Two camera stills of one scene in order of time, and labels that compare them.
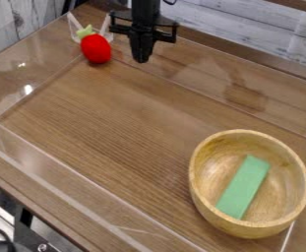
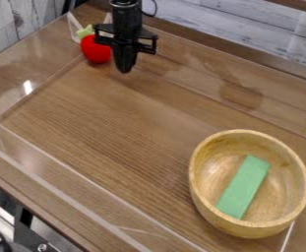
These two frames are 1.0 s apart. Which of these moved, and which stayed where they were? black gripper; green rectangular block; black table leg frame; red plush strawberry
Moved: black gripper
Stayed: red plush strawberry; green rectangular block; black table leg frame
